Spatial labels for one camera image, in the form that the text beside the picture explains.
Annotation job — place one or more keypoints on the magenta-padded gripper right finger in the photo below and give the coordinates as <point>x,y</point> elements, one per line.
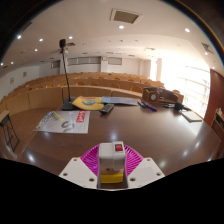
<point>145,170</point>

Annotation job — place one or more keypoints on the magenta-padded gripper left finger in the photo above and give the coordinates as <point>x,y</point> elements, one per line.
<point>78,171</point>

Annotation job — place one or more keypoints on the white charger with red switch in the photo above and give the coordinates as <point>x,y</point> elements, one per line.
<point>111,156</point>

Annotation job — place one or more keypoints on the white poster with red print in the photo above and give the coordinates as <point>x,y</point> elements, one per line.
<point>63,122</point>

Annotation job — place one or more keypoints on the red and blue marker pen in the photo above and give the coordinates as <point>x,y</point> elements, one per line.
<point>150,106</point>

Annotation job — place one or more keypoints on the black gooseneck desk microphone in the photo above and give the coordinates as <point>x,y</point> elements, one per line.
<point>68,106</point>

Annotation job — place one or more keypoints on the black remote control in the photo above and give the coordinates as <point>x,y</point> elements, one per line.
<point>106,108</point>

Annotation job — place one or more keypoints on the yellow folder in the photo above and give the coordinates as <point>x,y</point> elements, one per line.
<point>87,102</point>

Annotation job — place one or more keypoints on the grey notebook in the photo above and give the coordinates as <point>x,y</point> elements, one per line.
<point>191,116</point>

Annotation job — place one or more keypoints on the black desk device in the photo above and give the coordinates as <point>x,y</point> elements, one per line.
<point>178,106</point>

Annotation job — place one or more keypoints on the blue printed booklet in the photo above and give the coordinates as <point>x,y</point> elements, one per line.
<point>120,100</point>

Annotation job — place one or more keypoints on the wooden desk organizer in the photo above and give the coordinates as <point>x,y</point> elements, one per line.
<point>160,96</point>

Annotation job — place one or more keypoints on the wooden auditorium seat rows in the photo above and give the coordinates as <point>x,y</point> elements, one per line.
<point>43,96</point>

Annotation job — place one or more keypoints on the wooden shelf unit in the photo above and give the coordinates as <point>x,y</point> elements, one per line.
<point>218,125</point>

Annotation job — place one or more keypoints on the large bright window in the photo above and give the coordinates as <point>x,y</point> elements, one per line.
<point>186,86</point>

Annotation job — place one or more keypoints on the small ceiling air vent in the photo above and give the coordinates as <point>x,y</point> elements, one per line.
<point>27,26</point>
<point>207,47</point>

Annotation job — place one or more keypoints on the round ceiling lights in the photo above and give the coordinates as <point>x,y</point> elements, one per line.
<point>121,27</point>

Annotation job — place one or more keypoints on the large square ceiling vent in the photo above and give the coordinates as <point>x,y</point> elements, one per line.
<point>125,16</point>

